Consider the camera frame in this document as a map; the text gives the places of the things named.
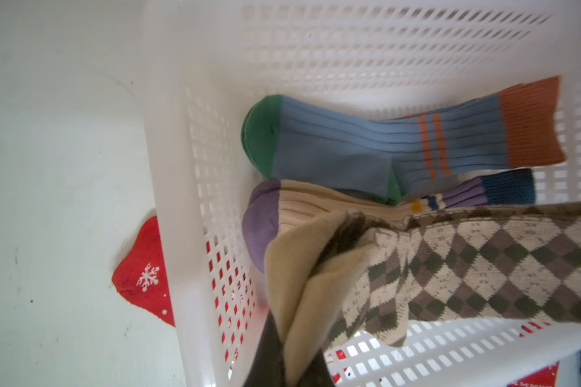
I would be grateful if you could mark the white plastic basket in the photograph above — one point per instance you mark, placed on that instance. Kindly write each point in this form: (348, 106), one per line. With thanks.
(208, 62)

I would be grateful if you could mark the blue striped sock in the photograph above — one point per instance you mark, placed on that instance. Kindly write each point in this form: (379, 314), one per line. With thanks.
(287, 139)

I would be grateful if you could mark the red christmas sock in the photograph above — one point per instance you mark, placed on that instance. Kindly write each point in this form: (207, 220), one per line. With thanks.
(141, 278)
(546, 377)

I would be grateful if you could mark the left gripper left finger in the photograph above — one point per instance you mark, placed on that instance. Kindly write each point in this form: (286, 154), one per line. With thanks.
(267, 369)

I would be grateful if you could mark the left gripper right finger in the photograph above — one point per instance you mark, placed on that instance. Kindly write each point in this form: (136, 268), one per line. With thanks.
(319, 375)

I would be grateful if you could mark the brown argyle sock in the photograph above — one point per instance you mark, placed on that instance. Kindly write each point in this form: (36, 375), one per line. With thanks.
(309, 271)
(491, 262)

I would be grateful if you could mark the beige purple sock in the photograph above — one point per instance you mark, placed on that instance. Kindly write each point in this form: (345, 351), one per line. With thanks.
(514, 187)
(271, 217)

